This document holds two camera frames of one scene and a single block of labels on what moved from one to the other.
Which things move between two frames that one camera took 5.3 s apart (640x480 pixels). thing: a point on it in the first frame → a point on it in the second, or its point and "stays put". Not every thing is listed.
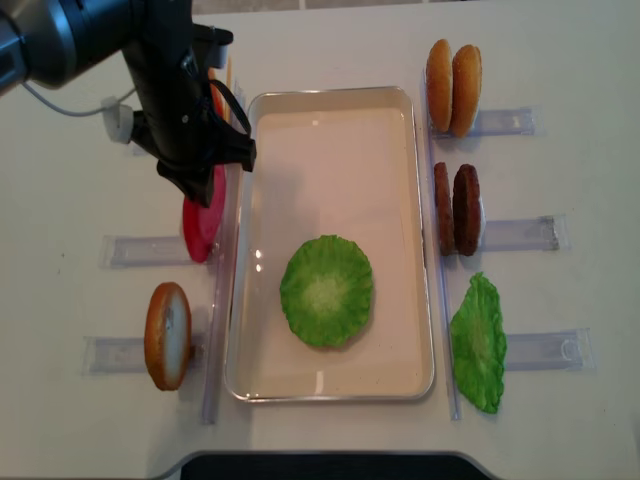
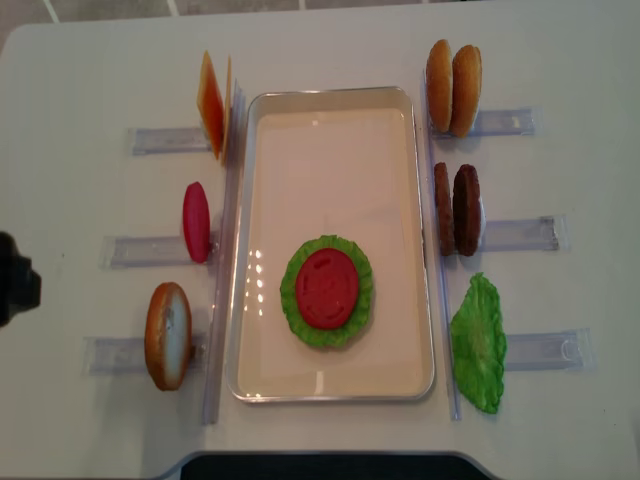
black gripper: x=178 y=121 → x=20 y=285
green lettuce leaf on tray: x=326 y=290 stays put
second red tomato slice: x=199 y=228 stays put
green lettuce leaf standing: x=479 y=343 stays put
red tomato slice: x=204 y=223 → x=327 y=287
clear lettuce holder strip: x=568 y=350 stays put
